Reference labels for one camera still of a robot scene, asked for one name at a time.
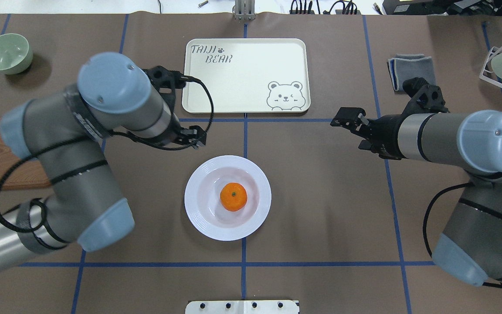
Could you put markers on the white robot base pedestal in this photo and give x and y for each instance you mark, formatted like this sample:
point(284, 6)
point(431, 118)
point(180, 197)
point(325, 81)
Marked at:
point(243, 307)

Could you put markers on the aluminium frame post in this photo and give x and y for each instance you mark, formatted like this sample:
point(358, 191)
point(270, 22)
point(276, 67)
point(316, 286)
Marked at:
point(244, 10)

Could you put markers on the white plate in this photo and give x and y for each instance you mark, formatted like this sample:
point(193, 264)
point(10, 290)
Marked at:
point(202, 198)

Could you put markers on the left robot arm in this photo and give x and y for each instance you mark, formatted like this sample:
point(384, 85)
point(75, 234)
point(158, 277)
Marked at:
point(112, 97)

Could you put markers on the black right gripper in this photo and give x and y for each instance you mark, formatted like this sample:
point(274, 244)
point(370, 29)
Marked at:
point(383, 130)

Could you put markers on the folded grey cloth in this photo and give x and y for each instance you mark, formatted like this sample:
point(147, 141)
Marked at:
point(408, 66)

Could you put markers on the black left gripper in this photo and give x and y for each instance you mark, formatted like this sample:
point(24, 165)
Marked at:
point(191, 135)

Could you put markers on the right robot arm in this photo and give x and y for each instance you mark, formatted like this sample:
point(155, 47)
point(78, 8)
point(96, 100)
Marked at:
point(470, 246)

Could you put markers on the light green bowl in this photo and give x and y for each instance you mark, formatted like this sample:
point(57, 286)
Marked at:
point(16, 54)

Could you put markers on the cream bear tray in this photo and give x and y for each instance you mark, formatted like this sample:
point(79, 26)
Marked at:
point(247, 75)

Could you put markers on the orange fruit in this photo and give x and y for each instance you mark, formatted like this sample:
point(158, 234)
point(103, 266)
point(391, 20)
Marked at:
point(233, 197)

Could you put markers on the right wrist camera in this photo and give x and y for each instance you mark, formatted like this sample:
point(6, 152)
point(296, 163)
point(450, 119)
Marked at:
point(424, 97)

